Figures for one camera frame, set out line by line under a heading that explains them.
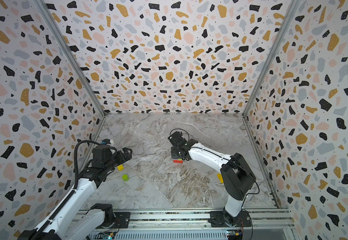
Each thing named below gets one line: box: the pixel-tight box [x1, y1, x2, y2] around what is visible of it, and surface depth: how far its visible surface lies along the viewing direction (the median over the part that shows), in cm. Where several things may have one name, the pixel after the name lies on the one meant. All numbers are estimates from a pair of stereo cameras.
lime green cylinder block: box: [122, 174, 130, 182], surface depth 88 cm
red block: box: [173, 159, 184, 164], surface depth 97 cm
